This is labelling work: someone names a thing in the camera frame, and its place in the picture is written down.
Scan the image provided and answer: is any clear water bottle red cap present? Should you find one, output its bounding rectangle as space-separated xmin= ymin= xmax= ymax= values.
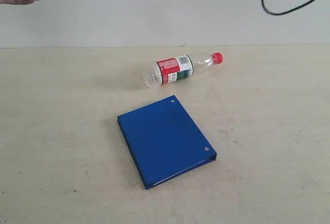
xmin=143 ymin=52 xmax=223 ymax=88

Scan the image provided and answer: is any blue ring binder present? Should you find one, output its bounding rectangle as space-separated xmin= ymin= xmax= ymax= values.
xmin=117 ymin=95 xmax=217 ymax=189

